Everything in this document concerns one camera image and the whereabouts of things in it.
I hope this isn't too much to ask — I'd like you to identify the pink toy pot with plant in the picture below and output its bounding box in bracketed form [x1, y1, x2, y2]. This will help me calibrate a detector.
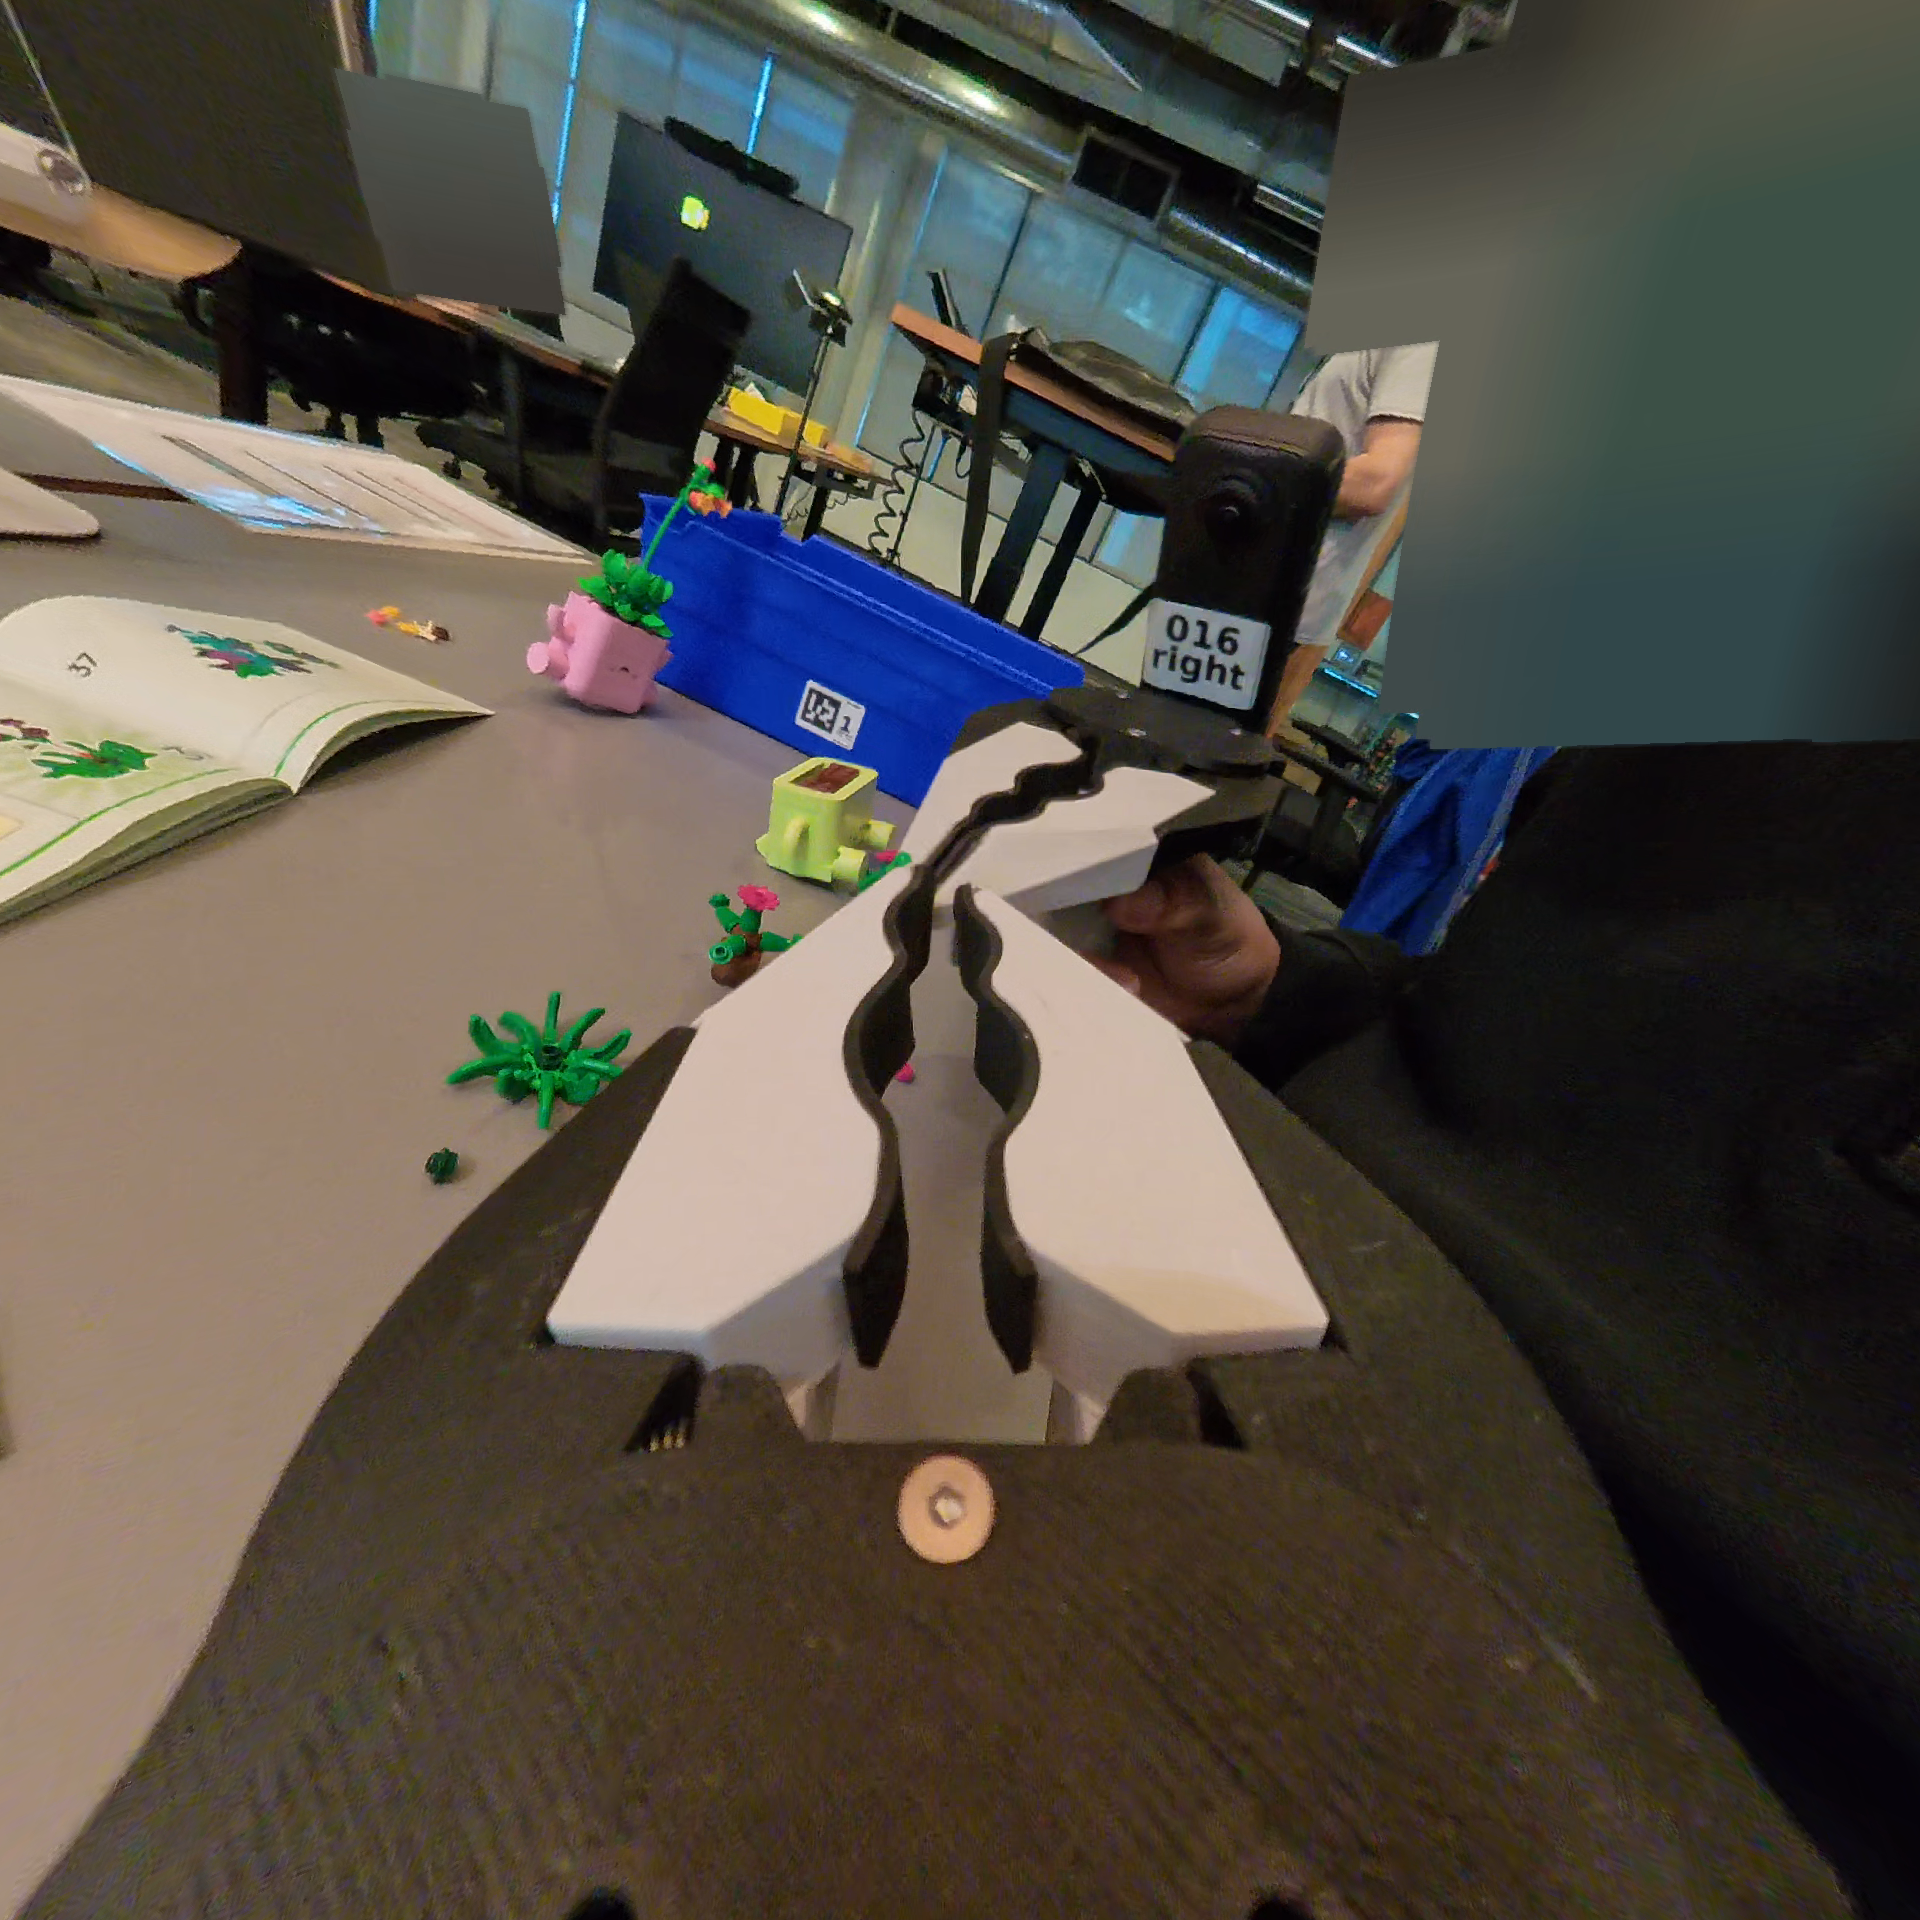
[525, 462, 736, 716]

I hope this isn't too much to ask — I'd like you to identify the printed paper sheet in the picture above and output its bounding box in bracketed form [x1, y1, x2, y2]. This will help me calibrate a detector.
[0, 373, 601, 560]

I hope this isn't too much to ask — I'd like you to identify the lime green toy pot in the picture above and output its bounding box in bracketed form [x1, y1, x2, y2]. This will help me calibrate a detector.
[753, 758, 913, 886]

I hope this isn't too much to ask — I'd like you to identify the black bag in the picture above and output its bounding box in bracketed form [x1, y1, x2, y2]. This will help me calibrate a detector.
[975, 328, 1221, 560]

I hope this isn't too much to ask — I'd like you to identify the black television screen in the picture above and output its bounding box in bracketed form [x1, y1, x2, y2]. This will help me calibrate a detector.
[592, 112, 857, 396]

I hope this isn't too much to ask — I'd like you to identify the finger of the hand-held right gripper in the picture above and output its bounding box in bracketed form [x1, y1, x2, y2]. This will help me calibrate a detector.
[896, 712, 1103, 902]
[967, 757, 1221, 962]

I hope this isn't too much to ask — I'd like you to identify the blue plastic bin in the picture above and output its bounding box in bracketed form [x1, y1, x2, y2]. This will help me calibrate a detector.
[638, 492, 1085, 810]

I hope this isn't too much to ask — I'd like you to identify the black office chair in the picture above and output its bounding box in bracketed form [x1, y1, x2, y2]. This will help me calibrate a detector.
[589, 257, 753, 552]

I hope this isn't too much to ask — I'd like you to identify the open instruction booklet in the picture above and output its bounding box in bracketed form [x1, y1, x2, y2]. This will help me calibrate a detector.
[0, 594, 496, 928]

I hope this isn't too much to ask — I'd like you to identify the black monitor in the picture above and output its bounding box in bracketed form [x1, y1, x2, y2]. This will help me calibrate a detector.
[0, 0, 376, 288]

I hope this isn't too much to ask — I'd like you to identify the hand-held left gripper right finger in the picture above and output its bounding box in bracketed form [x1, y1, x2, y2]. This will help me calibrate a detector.
[952, 884, 1331, 1445]

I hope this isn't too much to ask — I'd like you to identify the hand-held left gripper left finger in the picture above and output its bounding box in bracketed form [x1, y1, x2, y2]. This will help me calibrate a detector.
[544, 857, 923, 1445]

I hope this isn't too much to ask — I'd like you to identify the green leafy toy plant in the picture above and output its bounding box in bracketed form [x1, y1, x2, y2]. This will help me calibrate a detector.
[445, 990, 633, 1132]

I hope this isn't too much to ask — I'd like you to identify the toy cactus pink flower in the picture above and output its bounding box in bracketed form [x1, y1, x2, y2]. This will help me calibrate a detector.
[704, 882, 806, 990]

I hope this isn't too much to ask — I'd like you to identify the camera tripod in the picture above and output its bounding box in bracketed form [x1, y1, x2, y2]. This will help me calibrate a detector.
[785, 268, 859, 543]

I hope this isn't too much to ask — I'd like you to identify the person's black jacket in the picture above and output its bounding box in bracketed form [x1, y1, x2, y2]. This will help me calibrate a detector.
[1276, 742, 1920, 1920]

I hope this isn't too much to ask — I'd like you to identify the person's right hand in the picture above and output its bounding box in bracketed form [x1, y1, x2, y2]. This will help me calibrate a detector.
[1105, 855, 1279, 1044]

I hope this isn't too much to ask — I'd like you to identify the standing desk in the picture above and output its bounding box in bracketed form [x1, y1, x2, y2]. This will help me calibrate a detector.
[889, 300, 1201, 646]

